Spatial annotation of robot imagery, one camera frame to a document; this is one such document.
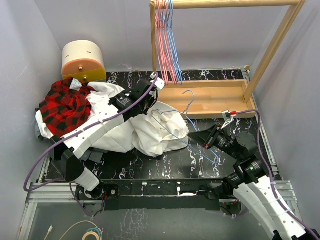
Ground coiled cream cable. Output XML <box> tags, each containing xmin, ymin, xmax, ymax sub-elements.
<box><xmin>47</xmin><ymin>220</ymin><xmax>104</xmax><ymax>240</ymax></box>

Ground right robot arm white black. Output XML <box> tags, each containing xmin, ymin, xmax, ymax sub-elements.
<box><xmin>188</xmin><ymin>123</ymin><xmax>320</xmax><ymax>240</ymax></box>

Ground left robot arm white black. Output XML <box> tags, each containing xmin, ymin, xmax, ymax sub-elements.
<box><xmin>49</xmin><ymin>78</ymin><xmax>165</xmax><ymax>200</ymax></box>

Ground pink hangers bundle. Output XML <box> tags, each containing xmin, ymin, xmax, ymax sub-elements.
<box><xmin>154</xmin><ymin>0</ymin><xmax>178</xmax><ymax>85</ymax></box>

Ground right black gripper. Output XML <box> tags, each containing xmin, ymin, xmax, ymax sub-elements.
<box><xmin>187</xmin><ymin>122</ymin><xmax>242</xmax><ymax>161</ymax></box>

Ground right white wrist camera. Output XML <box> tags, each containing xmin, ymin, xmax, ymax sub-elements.
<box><xmin>221</xmin><ymin>110</ymin><xmax>237</xmax><ymax>129</ymax></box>

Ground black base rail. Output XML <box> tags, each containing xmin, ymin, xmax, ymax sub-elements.
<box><xmin>72</xmin><ymin>178</ymin><xmax>253</xmax><ymax>212</ymax></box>

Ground blue hangers bundle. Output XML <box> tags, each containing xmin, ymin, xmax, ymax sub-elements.
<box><xmin>165</xmin><ymin>0</ymin><xmax>183</xmax><ymax>85</ymax></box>

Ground black garment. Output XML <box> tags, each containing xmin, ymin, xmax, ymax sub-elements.
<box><xmin>100</xmin><ymin>151</ymin><xmax>137</xmax><ymax>179</ymax></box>

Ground blue wire hanger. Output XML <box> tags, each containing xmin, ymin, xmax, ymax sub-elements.
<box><xmin>150</xmin><ymin>89</ymin><xmax>220</xmax><ymax>165</ymax></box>

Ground wooden clothes rack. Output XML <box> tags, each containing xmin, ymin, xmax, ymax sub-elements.
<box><xmin>159</xmin><ymin>0</ymin><xmax>305</xmax><ymax>119</ymax></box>

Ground red black plaid shirt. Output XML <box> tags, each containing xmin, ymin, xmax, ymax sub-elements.
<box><xmin>39</xmin><ymin>77</ymin><xmax>94</xmax><ymax>137</ymax></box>

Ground white shirt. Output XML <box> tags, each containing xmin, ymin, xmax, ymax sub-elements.
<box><xmin>35</xmin><ymin>81</ymin><xmax>190</xmax><ymax>158</ymax></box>

